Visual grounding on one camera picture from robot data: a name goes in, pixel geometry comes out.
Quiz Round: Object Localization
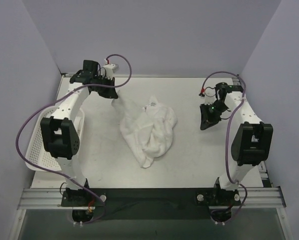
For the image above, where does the white towel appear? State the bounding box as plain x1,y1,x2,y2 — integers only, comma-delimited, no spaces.
111,91,177,169

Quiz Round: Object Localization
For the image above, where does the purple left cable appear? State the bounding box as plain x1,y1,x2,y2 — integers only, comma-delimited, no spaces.
15,53,132,223

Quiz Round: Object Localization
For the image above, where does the white perforated plastic basket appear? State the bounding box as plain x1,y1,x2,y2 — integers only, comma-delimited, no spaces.
25,106,85,172

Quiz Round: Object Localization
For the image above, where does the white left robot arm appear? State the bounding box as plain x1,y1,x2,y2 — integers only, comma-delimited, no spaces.
40,60,119,206

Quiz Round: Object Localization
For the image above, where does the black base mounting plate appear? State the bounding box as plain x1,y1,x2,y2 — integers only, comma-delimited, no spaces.
60,187,242,221

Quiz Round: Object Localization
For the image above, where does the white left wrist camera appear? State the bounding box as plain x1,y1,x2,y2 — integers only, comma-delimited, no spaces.
103,63,119,80

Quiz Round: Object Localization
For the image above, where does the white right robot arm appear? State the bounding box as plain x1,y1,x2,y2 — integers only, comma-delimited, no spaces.
200,82,274,205

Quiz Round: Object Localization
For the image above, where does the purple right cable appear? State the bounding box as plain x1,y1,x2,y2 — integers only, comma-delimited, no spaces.
199,71,248,223

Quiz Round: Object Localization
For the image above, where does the aluminium front rail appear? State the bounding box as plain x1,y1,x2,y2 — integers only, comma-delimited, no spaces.
17,187,286,210

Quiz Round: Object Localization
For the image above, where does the purple cable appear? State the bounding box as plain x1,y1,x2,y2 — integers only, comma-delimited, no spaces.
199,71,248,223
15,53,132,223

